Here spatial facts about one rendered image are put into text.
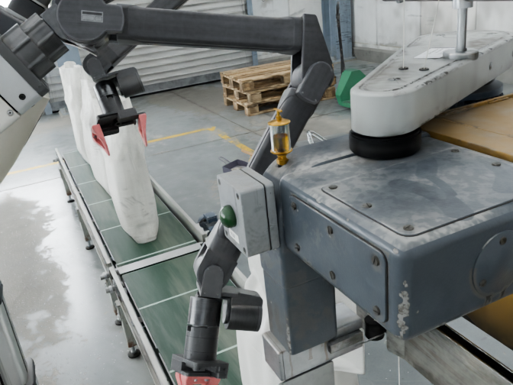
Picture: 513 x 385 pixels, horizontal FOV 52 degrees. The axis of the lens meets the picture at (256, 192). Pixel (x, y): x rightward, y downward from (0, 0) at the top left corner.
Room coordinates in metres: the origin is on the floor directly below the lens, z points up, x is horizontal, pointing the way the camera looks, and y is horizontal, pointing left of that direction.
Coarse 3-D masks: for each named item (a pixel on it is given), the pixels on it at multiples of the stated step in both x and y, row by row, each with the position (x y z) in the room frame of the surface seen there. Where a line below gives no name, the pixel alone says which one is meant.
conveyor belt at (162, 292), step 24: (168, 264) 2.11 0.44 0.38; (192, 264) 2.08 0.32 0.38; (144, 288) 1.93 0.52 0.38; (168, 288) 1.91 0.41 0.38; (192, 288) 1.88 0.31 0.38; (144, 312) 1.75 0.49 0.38; (168, 312) 1.73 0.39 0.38; (168, 336) 1.58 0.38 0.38; (168, 360) 1.45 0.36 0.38; (240, 384) 1.30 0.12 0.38
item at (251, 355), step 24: (264, 288) 1.06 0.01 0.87; (336, 288) 0.83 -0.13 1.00; (264, 312) 1.02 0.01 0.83; (240, 336) 1.08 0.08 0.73; (240, 360) 1.09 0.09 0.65; (264, 360) 0.94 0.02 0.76; (336, 360) 0.83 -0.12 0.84; (360, 360) 0.78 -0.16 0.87; (264, 384) 0.95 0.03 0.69; (336, 384) 0.82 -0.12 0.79
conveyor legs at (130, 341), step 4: (120, 308) 1.96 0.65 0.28; (120, 312) 1.96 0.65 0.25; (124, 316) 1.96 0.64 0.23; (124, 320) 1.96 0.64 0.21; (124, 324) 1.96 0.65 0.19; (128, 324) 1.96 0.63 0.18; (124, 328) 1.95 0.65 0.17; (128, 328) 1.96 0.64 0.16; (124, 332) 1.96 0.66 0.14; (128, 332) 1.96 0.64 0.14; (144, 332) 2.00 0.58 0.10; (128, 336) 1.96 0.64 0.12; (132, 336) 1.96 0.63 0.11; (128, 340) 1.96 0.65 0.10; (132, 340) 1.96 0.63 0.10; (128, 344) 1.95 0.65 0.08; (132, 344) 1.96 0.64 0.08; (136, 344) 1.97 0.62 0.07; (132, 348) 1.98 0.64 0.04; (128, 352) 1.99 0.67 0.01; (132, 352) 1.97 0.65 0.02; (136, 352) 1.98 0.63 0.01; (128, 356) 1.96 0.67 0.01; (132, 356) 1.96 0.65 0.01; (136, 356) 1.96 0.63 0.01
